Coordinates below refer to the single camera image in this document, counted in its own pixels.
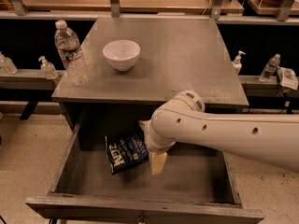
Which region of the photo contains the small background water bottle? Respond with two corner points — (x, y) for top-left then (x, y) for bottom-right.
(259, 54), (280, 82)

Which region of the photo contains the wooden shelf with metal posts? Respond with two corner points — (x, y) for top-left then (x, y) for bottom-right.
(0, 0), (299, 21)

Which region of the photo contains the clear plastic water bottle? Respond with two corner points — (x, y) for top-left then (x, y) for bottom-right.
(54, 20), (89, 86)

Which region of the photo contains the left hand sanitizer pump bottle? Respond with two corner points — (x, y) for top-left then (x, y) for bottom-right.
(38, 56), (58, 79)

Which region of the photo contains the right hand sanitizer pump bottle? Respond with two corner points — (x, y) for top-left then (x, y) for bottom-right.
(232, 50), (245, 74)

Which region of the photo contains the open grey wooden drawer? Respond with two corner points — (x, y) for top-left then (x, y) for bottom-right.
(26, 114), (263, 224)

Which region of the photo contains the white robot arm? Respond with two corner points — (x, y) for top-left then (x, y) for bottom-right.
(139, 91), (299, 175)

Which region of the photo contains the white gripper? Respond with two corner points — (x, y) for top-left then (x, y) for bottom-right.
(139, 120), (175, 175)

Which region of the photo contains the far left sanitizer bottle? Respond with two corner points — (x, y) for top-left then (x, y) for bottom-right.
(0, 51), (18, 75)

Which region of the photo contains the crumpled packet on ledge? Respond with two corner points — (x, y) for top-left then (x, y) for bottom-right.
(277, 67), (298, 91)

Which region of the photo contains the white ceramic bowl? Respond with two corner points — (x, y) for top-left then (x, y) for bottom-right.
(103, 40), (141, 71)

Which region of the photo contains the grey wooden cabinet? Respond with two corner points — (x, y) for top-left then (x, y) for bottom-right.
(52, 17), (249, 137)

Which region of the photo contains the hand sanitizer pump bottle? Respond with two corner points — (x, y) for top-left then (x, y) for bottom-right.
(232, 50), (245, 74)
(38, 56), (58, 79)

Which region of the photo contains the blue chip bag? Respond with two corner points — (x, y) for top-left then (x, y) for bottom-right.
(105, 129), (149, 175)

